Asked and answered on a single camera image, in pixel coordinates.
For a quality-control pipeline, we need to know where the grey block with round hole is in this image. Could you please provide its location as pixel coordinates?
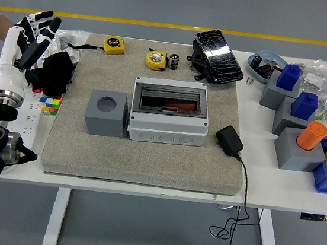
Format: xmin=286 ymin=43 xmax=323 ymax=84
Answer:
xmin=82 ymin=88 xmax=131 ymax=139

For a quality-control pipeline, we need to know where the black cloth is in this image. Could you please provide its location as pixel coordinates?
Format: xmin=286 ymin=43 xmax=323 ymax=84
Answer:
xmin=22 ymin=47 xmax=76 ymax=100

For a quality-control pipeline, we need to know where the glossy black flat case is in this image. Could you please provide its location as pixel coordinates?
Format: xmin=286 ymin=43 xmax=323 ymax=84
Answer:
xmin=190 ymin=27 xmax=249 ymax=88

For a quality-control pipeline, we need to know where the blue-grey oval dish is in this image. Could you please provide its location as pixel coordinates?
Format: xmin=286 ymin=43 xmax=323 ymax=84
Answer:
xmin=245 ymin=48 xmax=289 ymax=87

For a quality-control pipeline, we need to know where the yellow square tape measure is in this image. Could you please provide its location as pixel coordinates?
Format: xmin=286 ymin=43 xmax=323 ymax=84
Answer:
xmin=101 ymin=35 xmax=127 ymax=58

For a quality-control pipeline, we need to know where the grey plastic junction box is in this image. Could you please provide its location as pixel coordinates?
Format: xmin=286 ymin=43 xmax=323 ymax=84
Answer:
xmin=126 ymin=75 xmax=215 ymax=151

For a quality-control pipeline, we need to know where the white printed packet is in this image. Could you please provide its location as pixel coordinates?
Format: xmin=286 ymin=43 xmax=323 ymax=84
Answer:
xmin=39 ymin=39 xmax=83 ymax=72

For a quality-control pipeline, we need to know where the smoky transparent box lid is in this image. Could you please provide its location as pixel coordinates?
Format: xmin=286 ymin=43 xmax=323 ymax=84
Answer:
xmin=133 ymin=82 xmax=207 ymax=119

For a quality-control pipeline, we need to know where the black table control panel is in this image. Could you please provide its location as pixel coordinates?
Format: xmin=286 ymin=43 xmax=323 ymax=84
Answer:
xmin=299 ymin=211 xmax=327 ymax=223

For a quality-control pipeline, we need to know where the yellow round tape measure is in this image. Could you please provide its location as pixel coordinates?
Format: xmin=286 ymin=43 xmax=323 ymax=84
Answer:
xmin=145 ymin=48 xmax=171 ymax=72

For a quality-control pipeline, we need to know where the orange cylinder battery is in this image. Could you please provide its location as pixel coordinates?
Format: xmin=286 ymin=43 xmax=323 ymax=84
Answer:
xmin=294 ymin=119 xmax=327 ymax=154
xmin=165 ymin=98 xmax=196 ymax=112

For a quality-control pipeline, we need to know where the white and black robot left hand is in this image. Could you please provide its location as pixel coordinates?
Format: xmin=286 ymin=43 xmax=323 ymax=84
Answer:
xmin=0 ymin=4 xmax=63 ymax=100

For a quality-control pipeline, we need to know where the blue bottle-shaped block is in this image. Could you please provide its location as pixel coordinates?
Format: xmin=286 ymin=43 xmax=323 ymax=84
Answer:
xmin=289 ymin=90 xmax=320 ymax=122
xmin=275 ymin=62 xmax=303 ymax=93

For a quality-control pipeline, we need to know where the black capacitor in dish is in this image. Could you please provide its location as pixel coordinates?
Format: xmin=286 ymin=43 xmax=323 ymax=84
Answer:
xmin=249 ymin=53 xmax=264 ymax=70

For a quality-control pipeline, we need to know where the clear crumpled plastic bag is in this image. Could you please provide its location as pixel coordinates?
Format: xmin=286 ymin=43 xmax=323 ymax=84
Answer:
xmin=51 ymin=27 xmax=94 ymax=60

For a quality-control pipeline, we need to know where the black power adapter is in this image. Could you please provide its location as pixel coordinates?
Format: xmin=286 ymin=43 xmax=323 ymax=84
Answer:
xmin=213 ymin=124 xmax=246 ymax=158

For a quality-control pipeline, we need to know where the grey-brown felt mat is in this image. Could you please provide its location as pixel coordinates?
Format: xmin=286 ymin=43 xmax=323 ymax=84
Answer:
xmin=39 ymin=28 xmax=259 ymax=198

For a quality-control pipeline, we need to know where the grey block holder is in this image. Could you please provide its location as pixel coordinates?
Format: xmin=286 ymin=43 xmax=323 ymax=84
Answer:
xmin=258 ymin=69 xmax=303 ymax=113
xmin=271 ymin=94 xmax=318 ymax=140
xmin=271 ymin=125 xmax=327 ymax=175

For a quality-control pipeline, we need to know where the white power strip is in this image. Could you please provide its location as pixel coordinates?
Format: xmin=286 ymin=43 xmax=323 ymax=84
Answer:
xmin=7 ymin=89 xmax=47 ymax=151

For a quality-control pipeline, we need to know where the black adapter cord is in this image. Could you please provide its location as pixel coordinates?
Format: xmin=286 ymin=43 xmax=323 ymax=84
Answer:
xmin=206 ymin=151 xmax=267 ymax=245

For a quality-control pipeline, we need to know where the stickerless colourful puzzle cube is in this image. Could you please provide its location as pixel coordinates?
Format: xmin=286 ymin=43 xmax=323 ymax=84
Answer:
xmin=37 ymin=91 xmax=66 ymax=118

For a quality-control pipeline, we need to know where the small black capacitor cylinder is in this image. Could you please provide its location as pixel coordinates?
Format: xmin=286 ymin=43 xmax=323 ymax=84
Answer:
xmin=168 ymin=53 xmax=181 ymax=71

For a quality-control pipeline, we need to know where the white table leg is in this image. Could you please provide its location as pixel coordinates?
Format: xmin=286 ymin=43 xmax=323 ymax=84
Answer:
xmin=257 ymin=208 xmax=287 ymax=245
xmin=41 ymin=186 xmax=72 ymax=245

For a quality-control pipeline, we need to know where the black tape measure strap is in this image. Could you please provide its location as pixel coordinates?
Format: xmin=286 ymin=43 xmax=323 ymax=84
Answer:
xmin=67 ymin=42 xmax=105 ymax=53

